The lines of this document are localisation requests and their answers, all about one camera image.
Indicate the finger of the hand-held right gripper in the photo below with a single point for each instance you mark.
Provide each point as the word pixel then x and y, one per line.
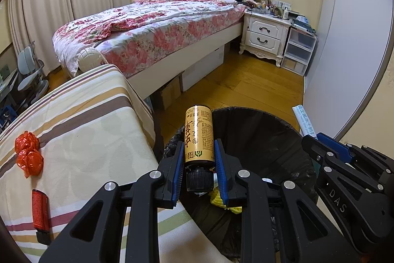
pixel 335 147
pixel 326 156

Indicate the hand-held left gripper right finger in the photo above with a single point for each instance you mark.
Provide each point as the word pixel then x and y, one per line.
pixel 222 176

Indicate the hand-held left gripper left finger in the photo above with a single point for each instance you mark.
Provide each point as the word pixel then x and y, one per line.
pixel 176 176

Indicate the yellow foam fruit net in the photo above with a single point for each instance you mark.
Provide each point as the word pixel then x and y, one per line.
pixel 215 198

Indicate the white powder sachet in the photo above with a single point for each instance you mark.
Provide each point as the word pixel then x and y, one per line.
pixel 303 121

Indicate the gold label brown bottle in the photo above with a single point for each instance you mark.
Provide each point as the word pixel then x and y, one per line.
pixel 198 139

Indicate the trash bin with black bag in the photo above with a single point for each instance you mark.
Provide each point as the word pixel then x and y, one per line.
pixel 261 142

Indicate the brown cardboard box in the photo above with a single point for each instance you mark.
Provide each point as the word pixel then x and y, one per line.
pixel 169 93

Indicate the clear plastic drawer unit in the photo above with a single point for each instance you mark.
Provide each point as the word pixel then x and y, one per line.
pixel 298 47

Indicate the white storage box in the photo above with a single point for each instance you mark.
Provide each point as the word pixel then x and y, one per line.
pixel 203 69

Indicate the white wardrobe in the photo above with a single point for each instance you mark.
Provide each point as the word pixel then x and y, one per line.
pixel 354 35

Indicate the white nightstand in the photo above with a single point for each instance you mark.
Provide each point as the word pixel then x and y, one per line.
pixel 264 32

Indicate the red label brown bottle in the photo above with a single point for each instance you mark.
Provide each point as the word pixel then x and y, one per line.
pixel 40 210

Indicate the white ball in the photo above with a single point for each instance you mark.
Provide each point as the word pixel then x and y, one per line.
pixel 89 58

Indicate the crumpled orange plastic bag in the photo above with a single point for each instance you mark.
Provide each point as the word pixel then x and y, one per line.
pixel 29 158

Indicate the clutter of small nightstand items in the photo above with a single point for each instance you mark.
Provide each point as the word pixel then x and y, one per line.
pixel 277 8

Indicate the floral quilt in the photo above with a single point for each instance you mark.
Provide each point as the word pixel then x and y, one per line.
pixel 154 25

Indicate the grey-blue desk chair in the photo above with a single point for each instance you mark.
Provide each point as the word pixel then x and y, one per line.
pixel 26 59

